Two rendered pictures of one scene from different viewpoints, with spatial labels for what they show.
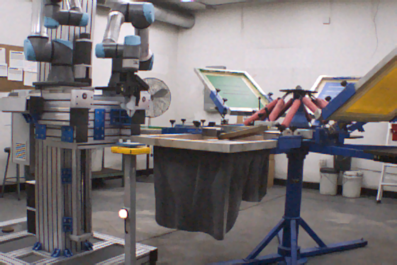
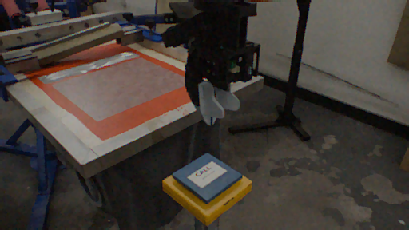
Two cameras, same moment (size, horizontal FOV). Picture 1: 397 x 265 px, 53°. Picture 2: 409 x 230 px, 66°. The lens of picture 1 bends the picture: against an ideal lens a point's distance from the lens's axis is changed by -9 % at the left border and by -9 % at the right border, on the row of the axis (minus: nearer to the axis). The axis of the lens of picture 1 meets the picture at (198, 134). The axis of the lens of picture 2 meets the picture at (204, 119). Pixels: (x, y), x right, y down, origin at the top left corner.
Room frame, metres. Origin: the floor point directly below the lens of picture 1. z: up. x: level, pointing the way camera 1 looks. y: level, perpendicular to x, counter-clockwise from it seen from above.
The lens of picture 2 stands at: (1.87, 0.76, 1.39)
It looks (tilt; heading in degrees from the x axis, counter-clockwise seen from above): 32 degrees down; 280
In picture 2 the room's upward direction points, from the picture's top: straight up
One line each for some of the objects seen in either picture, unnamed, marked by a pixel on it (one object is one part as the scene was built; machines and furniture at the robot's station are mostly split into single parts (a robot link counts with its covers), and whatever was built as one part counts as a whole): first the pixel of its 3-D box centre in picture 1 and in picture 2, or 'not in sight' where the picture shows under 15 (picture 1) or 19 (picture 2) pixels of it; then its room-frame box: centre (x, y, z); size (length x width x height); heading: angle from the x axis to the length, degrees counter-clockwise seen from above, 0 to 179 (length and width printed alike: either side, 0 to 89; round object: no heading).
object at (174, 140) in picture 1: (221, 140); (111, 73); (2.33, -0.13, 0.97); 0.79 x 0.58 x 0.04; 144
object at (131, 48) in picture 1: (131, 47); not in sight; (1.93, 0.31, 1.40); 0.09 x 0.08 x 0.11; 4
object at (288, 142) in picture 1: (286, 142); (140, 37); (2.37, -0.49, 0.97); 0.30 x 0.05 x 0.07; 144
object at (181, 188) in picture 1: (186, 190); (172, 170); (2.10, 0.04, 0.74); 0.45 x 0.03 x 0.43; 54
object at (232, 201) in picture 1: (247, 189); not in sight; (2.17, -0.26, 0.74); 0.46 x 0.04 x 0.42; 144
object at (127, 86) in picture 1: (128, 82); (222, 41); (1.92, 0.32, 1.24); 0.09 x 0.08 x 0.12; 144
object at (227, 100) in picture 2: (130, 106); (224, 101); (1.91, 0.30, 1.14); 0.06 x 0.03 x 0.09; 144
